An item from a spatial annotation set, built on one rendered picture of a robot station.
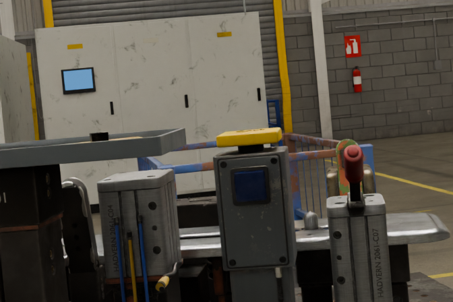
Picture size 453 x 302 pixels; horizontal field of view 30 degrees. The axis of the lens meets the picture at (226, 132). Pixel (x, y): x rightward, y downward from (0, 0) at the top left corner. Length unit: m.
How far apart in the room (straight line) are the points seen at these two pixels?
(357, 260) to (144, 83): 8.16
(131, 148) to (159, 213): 0.21
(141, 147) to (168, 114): 8.32
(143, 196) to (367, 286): 0.28
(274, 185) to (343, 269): 0.21
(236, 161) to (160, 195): 0.20
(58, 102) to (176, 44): 1.39
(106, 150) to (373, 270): 0.36
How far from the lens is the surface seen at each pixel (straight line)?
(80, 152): 0.80
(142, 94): 9.08
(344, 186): 1.30
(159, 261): 1.00
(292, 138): 4.18
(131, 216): 0.99
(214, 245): 1.11
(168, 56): 9.12
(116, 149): 0.79
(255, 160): 0.81
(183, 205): 1.33
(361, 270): 0.98
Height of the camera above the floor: 1.21
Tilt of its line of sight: 3 degrees down
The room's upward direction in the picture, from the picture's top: 5 degrees counter-clockwise
